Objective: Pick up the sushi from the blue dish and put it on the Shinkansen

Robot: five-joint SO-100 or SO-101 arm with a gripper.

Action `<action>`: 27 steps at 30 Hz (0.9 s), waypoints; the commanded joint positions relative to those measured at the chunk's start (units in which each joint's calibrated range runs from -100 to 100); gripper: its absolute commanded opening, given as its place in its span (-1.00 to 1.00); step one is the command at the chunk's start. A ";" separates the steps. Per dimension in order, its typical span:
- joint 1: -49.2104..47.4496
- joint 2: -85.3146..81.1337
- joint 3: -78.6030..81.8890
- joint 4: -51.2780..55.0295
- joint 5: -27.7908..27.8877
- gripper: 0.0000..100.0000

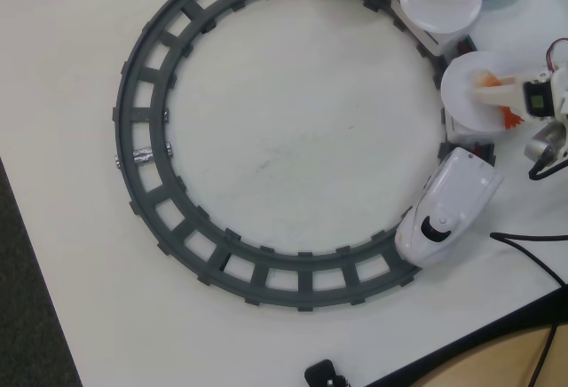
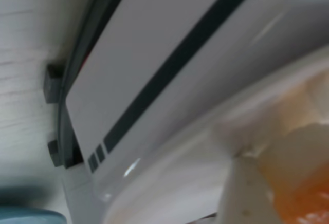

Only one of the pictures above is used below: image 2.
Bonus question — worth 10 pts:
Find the blue dish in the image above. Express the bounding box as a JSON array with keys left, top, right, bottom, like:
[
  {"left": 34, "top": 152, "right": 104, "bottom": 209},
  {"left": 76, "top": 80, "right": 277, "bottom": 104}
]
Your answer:
[{"left": 0, "top": 185, "right": 67, "bottom": 224}]

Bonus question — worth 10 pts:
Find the white toy train car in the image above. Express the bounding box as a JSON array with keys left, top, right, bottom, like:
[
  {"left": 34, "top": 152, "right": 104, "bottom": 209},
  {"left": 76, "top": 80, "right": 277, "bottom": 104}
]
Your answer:
[{"left": 64, "top": 0, "right": 329, "bottom": 224}]

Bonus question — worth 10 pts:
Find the orange shrimp toy sushi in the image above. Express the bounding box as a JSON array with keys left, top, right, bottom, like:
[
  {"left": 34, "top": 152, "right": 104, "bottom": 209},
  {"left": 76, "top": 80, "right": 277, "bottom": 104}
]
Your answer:
[{"left": 257, "top": 74, "right": 329, "bottom": 224}]

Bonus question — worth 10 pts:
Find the white round plate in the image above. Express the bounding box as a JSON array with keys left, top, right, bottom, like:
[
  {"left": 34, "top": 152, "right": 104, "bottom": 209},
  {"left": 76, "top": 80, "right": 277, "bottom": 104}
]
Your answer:
[{"left": 102, "top": 46, "right": 329, "bottom": 224}]

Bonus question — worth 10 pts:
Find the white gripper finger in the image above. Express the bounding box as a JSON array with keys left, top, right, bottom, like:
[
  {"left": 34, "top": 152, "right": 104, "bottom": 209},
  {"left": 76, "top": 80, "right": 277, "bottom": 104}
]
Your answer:
[{"left": 218, "top": 154, "right": 281, "bottom": 224}]

